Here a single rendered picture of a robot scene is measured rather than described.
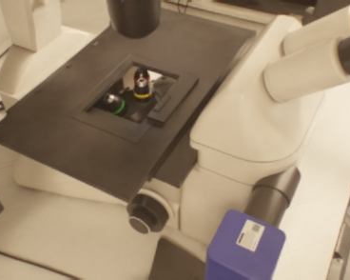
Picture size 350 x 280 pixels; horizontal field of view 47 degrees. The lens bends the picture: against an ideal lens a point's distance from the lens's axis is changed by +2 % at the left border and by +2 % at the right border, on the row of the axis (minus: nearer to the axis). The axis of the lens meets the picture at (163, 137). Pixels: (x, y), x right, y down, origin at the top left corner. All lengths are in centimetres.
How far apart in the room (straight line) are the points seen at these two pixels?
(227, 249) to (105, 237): 30
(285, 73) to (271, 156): 9
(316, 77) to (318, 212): 34
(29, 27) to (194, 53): 25
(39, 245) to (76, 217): 7
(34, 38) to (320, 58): 42
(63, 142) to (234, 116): 22
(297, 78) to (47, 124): 31
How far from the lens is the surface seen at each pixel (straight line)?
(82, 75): 61
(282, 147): 45
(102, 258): 64
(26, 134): 54
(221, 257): 40
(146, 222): 59
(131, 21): 51
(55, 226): 69
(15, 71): 67
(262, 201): 45
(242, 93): 42
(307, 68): 41
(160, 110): 52
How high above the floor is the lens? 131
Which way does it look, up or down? 46 degrees down
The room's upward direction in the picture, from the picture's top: 3 degrees counter-clockwise
